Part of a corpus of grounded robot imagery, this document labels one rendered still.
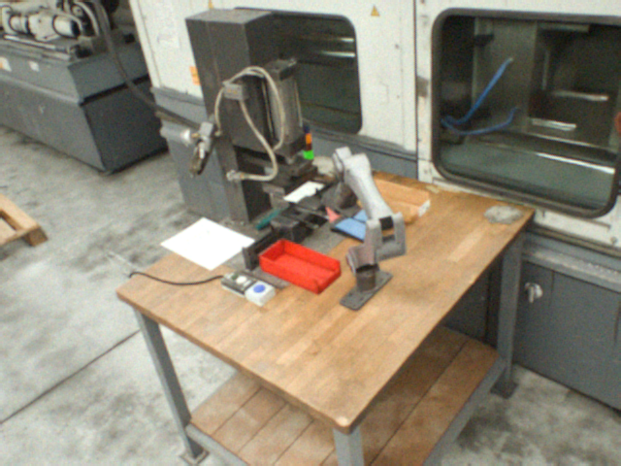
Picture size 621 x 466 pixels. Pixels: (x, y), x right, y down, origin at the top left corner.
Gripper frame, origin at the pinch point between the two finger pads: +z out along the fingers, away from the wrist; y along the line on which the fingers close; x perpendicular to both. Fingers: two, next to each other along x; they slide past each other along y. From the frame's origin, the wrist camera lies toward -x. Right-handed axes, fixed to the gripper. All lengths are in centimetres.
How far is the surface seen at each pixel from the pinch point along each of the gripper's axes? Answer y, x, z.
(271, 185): 25.5, -2.8, 10.7
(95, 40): 275, -123, 166
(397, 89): 25, -76, 3
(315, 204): 14.6, -19.3, 22.4
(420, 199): -11.7, -46.5, 13.7
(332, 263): -7.3, 2.0, 14.5
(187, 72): 145, -86, 85
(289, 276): -0.1, 13.4, 19.3
